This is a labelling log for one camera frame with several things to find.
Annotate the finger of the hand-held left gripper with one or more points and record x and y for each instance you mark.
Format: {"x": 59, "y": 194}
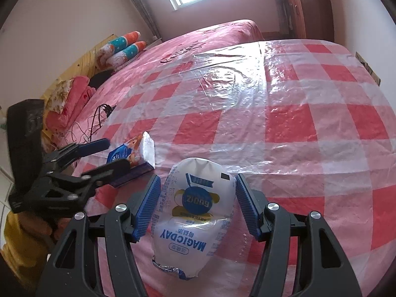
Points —
{"x": 99, "y": 144}
{"x": 114, "y": 167}

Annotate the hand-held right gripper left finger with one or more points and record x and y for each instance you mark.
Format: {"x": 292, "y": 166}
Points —
{"x": 148, "y": 207}

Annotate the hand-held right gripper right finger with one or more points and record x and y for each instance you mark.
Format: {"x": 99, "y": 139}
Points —
{"x": 247, "y": 207}

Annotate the blue white tissue pack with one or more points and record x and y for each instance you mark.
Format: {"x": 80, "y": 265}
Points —
{"x": 133, "y": 151}

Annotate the white blue salt bag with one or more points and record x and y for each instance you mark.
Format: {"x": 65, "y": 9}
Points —
{"x": 191, "y": 222}

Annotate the person's left forearm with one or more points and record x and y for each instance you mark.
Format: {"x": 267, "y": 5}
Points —
{"x": 21, "y": 253}

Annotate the person's left hand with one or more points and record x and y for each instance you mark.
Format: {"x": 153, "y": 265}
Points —
{"x": 32, "y": 224}

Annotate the purple flat packet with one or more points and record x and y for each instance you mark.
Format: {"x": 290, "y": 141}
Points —
{"x": 139, "y": 174}

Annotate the folded pink blanket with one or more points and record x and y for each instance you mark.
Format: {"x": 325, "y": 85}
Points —
{"x": 80, "y": 96}

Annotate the floral pillow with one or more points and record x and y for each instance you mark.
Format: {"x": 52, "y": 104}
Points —
{"x": 58, "y": 97}

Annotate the black cloth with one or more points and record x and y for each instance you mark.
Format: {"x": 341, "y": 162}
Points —
{"x": 99, "y": 79}

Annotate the yellow star-print headboard cover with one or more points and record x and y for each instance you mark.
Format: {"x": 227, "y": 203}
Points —
{"x": 80, "y": 65}

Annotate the red white checkered plastic tablecloth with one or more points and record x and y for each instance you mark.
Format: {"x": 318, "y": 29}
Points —
{"x": 278, "y": 123}

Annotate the cartoon pillow with orange end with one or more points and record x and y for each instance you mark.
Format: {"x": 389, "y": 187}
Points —
{"x": 130, "y": 52}
{"x": 123, "y": 41}

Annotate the white bedside stand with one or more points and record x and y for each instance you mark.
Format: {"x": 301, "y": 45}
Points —
{"x": 154, "y": 40}

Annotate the grey curtain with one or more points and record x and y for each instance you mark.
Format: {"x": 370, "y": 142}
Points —
{"x": 142, "y": 6}

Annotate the bed with pink bedspread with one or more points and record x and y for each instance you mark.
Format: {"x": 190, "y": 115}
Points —
{"x": 201, "y": 37}

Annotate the hanging grey cloth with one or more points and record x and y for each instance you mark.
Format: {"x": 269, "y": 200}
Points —
{"x": 284, "y": 15}

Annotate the brown wooden cabinet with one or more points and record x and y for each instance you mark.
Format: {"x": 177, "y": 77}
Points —
{"x": 309, "y": 6}

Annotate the beige wall socket panel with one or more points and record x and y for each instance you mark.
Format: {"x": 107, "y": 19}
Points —
{"x": 368, "y": 68}

